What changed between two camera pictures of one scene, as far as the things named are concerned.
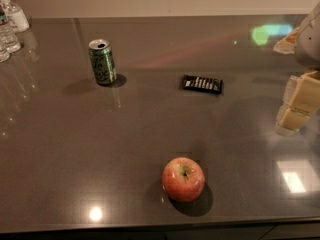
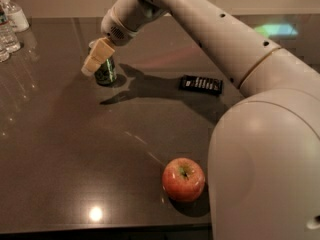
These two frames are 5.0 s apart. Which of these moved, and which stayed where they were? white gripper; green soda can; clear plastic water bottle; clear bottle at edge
Moved: white gripper
Stayed: green soda can; clear plastic water bottle; clear bottle at edge
